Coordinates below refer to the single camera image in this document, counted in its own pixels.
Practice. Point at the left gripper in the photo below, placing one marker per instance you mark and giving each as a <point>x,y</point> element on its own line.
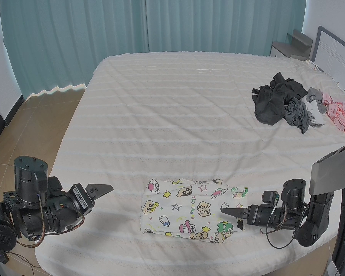
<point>63,211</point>

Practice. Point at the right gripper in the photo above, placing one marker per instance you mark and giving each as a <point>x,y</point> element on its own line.
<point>258,215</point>

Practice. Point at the white printed pyjama top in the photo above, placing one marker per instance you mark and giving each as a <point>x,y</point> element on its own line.
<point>189,208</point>

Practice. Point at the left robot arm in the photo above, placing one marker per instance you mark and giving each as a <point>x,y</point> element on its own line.
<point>26,188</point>

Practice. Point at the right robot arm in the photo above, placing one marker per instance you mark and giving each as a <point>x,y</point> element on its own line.
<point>324,182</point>

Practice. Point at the bed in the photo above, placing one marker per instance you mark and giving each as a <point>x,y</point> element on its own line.
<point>175,111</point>

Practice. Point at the black garment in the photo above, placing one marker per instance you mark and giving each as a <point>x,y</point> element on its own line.
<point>271,105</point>

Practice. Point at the white garment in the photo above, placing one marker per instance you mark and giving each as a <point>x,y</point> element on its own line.
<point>314,112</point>

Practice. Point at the pink garment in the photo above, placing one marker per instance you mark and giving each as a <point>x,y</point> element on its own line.
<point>339,113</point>

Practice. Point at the light grey garment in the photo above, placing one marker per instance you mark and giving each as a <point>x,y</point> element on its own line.
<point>314,93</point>

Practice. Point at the blue-green curtain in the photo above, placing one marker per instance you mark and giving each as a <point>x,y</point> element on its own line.
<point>74,33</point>
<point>218,16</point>

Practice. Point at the white printed pillow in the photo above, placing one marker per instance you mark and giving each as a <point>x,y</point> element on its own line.
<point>337,79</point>

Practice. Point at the grey bedside table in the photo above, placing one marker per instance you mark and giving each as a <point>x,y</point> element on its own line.
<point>293,46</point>

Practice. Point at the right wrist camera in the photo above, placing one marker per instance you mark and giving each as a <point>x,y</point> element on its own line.
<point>269,198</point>

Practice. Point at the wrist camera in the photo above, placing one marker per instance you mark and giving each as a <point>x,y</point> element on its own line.
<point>269,198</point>
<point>54,185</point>

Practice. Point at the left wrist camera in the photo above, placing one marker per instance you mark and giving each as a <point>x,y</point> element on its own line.
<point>54,185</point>

